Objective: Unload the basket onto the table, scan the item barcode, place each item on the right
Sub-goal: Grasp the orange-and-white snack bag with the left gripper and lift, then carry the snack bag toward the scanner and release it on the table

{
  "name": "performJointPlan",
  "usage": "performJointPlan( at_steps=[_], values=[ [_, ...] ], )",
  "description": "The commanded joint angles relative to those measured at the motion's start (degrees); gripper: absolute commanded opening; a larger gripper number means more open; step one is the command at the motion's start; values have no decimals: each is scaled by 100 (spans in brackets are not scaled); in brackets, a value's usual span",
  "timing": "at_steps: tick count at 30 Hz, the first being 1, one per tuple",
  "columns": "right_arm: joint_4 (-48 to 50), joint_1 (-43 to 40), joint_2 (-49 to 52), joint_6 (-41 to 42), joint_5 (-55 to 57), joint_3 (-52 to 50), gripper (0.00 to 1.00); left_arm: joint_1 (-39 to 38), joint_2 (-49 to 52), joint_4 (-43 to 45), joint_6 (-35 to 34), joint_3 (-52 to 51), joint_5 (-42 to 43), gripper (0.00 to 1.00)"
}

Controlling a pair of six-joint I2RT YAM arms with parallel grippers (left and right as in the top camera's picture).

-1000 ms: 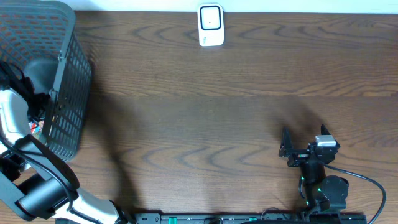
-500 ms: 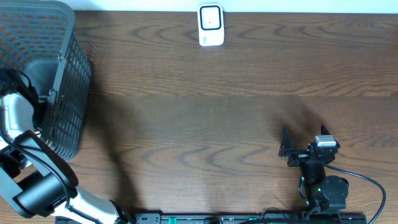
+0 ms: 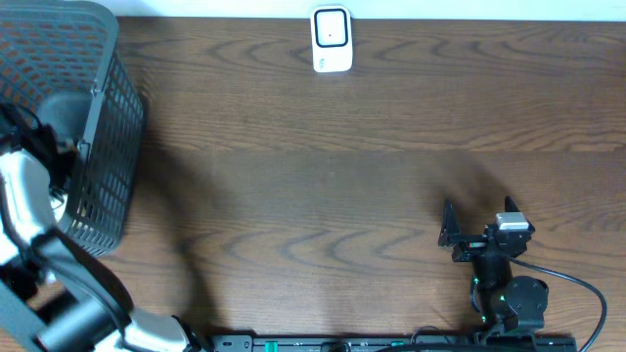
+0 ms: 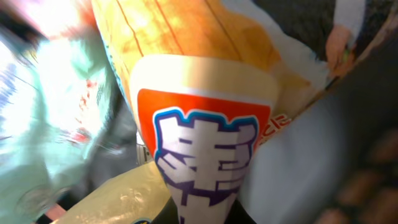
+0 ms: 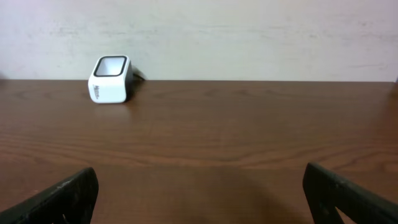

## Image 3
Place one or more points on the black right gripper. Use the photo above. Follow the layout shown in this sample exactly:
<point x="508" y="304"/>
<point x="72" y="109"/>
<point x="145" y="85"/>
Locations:
<point x="451" y="236"/>

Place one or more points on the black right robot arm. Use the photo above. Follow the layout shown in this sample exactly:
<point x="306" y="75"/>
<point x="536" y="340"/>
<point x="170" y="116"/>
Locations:
<point x="507" y="304"/>

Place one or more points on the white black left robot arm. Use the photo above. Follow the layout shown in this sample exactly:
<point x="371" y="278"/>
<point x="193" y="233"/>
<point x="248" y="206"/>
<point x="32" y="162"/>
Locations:
<point x="60" y="297"/>

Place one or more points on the white barcode scanner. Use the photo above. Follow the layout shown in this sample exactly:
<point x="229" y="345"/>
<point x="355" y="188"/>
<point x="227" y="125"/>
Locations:
<point x="331" y="37"/>

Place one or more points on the dark grey plastic basket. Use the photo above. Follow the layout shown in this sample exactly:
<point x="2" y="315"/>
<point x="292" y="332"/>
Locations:
<point x="59" y="62"/>

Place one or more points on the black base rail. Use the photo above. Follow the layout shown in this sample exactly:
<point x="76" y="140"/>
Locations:
<point x="423" y="342"/>

